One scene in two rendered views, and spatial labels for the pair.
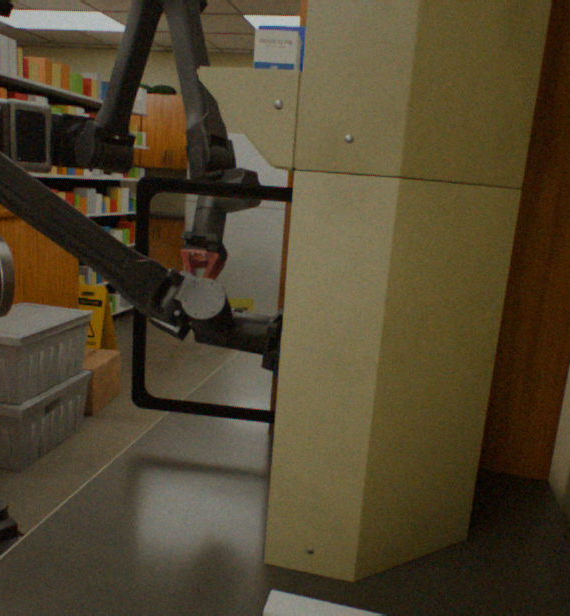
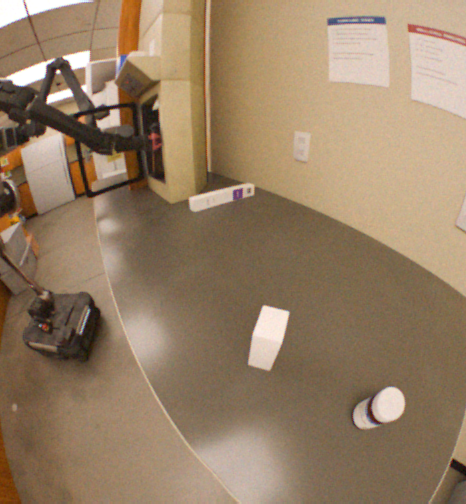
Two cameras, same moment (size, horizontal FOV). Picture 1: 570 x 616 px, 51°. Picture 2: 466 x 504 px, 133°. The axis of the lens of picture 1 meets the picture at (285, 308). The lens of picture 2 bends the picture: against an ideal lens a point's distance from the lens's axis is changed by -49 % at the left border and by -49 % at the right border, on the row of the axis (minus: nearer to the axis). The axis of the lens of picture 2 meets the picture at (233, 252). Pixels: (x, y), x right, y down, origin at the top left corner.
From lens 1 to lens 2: 0.43 m
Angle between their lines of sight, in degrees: 51
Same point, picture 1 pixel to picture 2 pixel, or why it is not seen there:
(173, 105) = not seen: hidden behind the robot
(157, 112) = not seen: hidden behind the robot
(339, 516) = (188, 179)
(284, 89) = (155, 60)
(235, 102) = (140, 64)
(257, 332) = (139, 141)
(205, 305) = (127, 132)
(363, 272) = (184, 105)
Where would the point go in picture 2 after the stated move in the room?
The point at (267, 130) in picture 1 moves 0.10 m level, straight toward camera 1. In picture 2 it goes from (151, 70) to (169, 61)
